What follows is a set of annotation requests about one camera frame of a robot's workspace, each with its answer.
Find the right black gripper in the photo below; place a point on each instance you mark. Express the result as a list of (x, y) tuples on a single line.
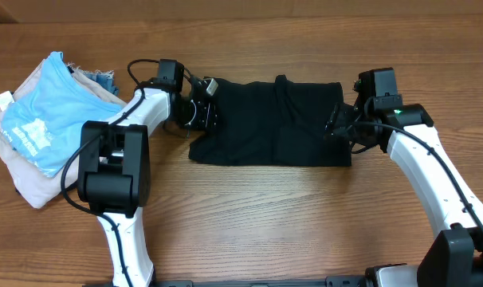
[(341, 120)]

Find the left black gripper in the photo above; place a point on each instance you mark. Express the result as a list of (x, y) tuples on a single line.
[(207, 121)]

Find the black t-shirt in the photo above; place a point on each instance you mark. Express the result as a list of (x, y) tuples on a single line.
[(279, 123)]

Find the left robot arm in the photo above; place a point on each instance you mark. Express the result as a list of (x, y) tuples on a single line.
[(114, 171)]

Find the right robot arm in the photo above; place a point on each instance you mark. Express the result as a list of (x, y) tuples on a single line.
[(406, 132)]

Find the blue denim garment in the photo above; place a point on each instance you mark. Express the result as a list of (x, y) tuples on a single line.
[(104, 79)]

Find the dark garment under pile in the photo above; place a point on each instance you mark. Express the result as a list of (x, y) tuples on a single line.
[(69, 188)]

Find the beige folded garment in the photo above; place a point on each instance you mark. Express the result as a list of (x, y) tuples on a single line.
[(36, 188)]

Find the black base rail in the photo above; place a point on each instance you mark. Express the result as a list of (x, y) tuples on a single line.
[(261, 283)]

